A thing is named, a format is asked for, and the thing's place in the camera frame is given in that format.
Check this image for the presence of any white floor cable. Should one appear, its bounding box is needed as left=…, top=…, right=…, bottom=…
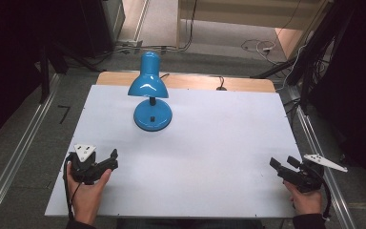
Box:
left=240, top=38, right=280, bottom=66

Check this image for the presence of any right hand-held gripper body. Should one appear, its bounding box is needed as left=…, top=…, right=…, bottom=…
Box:
left=284, top=154, right=349, bottom=194

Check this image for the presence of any blue desk lamp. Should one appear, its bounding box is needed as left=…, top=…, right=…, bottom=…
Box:
left=127, top=51, right=173, bottom=133

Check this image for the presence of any person's right hand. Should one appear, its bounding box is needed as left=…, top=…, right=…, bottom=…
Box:
left=282, top=179, right=324, bottom=216

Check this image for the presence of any black cable loop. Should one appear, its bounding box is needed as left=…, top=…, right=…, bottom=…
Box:
left=214, top=75, right=229, bottom=92

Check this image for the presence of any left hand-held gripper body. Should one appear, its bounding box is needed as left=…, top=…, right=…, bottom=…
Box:
left=65, top=143, right=110, bottom=186

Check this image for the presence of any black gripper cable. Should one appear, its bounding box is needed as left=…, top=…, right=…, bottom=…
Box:
left=320, top=179, right=333, bottom=221
left=62, top=159, right=83, bottom=221

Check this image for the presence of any light wooden furniture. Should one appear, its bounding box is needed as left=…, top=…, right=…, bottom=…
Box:
left=176, top=0, right=333, bottom=50

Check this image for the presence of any black stand leg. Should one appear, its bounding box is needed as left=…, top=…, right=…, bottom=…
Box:
left=38, top=44, right=51, bottom=105

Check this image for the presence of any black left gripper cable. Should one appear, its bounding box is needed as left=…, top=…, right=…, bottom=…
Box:
left=62, top=159, right=83, bottom=221

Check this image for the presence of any metal floor rail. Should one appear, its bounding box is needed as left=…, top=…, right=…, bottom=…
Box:
left=0, top=73, right=62, bottom=227
left=290, top=87, right=358, bottom=229

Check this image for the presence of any black curtain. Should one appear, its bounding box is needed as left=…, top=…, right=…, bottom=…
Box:
left=301, top=0, right=366, bottom=189
left=0, top=0, right=115, bottom=150

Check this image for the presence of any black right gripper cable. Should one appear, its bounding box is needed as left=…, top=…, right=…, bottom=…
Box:
left=320, top=179, right=333, bottom=221

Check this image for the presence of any person's left hand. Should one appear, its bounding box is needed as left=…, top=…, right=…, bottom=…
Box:
left=66, top=168, right=113, bottom=225

